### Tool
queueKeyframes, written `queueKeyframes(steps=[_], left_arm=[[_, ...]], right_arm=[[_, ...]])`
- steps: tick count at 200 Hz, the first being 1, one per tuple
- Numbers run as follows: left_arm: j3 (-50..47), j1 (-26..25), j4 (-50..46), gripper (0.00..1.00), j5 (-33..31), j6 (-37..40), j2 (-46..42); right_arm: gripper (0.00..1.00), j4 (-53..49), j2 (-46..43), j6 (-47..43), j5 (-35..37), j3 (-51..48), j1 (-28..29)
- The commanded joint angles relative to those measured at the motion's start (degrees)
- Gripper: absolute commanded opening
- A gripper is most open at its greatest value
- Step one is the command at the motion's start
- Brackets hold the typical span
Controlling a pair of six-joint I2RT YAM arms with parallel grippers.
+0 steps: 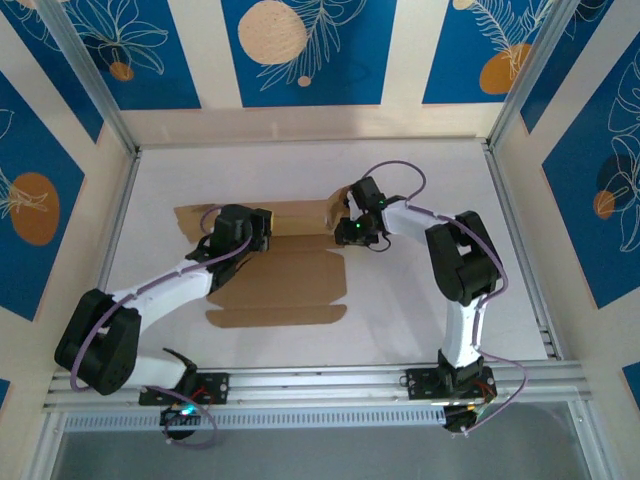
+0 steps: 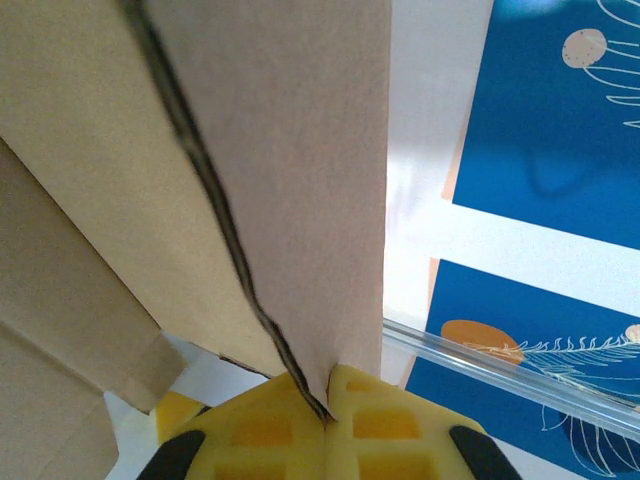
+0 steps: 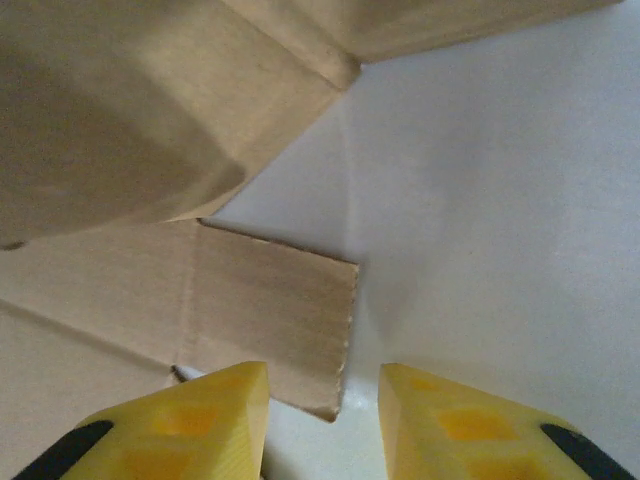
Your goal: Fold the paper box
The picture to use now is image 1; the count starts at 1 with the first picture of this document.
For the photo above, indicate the brown cardboard paper box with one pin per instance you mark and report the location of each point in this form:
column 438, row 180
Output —
column 290, row 285

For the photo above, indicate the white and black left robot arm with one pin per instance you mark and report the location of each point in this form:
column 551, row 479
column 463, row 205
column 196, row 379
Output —
column 170, row 297

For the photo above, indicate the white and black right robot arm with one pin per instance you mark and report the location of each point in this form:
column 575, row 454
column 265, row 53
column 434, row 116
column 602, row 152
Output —
column 465, row 270

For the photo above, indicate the black left controller board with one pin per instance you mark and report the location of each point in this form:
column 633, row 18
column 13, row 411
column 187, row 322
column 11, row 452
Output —
column 175, row 415

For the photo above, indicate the black controller board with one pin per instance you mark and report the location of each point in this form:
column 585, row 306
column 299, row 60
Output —
column 457, row 420
column 175, row 415

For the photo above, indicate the black right controller board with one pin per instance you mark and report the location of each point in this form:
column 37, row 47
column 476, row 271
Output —
column 457, row 420

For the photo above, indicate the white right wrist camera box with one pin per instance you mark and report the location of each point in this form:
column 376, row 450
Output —
column 354, row 205

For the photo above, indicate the aluminium table side rail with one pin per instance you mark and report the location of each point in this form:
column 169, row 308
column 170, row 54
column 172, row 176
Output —
column 118, row 220
column 497, row 172

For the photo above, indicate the long aluminium mounting rail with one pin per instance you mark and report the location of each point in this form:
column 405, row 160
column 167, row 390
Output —
column 320, row 382

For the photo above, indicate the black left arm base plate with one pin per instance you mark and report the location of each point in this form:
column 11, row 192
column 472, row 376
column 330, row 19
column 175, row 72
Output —
column 220, row 387

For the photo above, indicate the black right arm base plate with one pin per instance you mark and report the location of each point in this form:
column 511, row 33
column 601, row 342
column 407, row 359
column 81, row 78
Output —
column 420, row 382

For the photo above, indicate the aluminium frame post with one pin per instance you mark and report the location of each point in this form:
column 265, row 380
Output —
column 85, row 70
column 530, row 70

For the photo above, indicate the short aluminium frame leg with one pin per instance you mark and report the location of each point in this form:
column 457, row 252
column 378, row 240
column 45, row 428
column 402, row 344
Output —
column 45, row 450
column 587, row 450

